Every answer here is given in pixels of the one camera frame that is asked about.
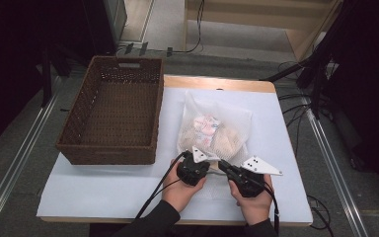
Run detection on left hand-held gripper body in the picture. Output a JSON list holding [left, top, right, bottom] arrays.
[[177, 146, 211, 187]]

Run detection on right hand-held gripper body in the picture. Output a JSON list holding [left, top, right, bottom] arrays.
[[227, 156, 283, 198]]

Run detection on cream printed shirt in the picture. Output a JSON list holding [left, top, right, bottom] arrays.
[[181, 113, 245, 158]]

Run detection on white mesh laundry bag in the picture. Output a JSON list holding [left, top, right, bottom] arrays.
[[176, 89, 255, 202]]

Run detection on brown wicker basket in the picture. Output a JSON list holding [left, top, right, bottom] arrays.
[[54, 54, 166, 166]]

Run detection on person's left hand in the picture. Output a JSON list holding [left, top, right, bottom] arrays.
[[162, 159, 208, 213]]

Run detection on person's right hand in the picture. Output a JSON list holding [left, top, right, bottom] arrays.
[[228, 173, 274, 226]]

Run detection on white table mat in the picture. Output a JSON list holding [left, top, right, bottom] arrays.
[[37, 87, 314, 226]]

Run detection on wooden table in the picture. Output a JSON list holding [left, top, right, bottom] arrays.
[[37, 74, 314, 228]]

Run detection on black metal stand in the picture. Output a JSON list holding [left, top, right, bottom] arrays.
[[259, 0, 359, 120]]

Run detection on wooden platform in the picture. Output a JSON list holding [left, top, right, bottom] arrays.
[[182, 0, 343, 62]]

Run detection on dark cabinet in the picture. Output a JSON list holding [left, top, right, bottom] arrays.
[[88, 0, 128, 50]]

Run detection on black stand pole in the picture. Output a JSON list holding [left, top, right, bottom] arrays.
[[39, 45, 54, 108]]

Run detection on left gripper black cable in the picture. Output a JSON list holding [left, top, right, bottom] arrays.
[[134, 150, 190, 220]]

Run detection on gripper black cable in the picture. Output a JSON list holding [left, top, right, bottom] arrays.
[[262, 181, 281, 235], [134, 150, 190, 220]]

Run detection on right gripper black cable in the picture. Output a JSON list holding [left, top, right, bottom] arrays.
[[262, 181, 281, 235]]

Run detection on black floor cables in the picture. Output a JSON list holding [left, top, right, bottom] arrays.
[[276, 60, 336, 237]]

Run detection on metal floor rail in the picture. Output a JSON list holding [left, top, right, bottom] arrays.
[[304, 98, 371, 237], [0, 93, 62, 233]]

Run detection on black hanging cable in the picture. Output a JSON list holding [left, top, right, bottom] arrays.
[[172, 0, 206, 54]]

